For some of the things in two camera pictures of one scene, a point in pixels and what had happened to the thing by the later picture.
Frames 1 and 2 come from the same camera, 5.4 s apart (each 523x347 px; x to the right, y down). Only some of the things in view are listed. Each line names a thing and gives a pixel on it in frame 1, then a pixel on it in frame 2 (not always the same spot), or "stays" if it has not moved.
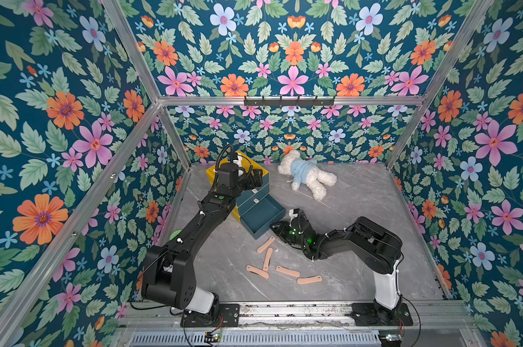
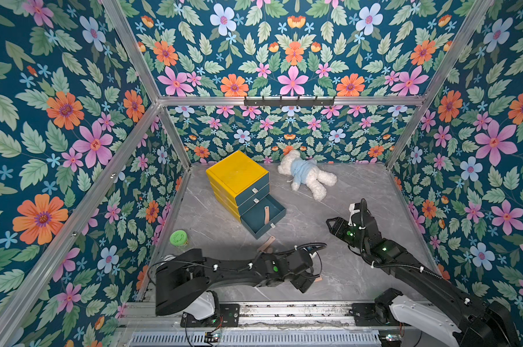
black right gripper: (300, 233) → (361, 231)
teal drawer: (260, 217) stays
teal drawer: (241, 196) stays
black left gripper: (257, 182) → (303, 277)
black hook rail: (288, 102) stays
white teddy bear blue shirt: (305, 171) stays
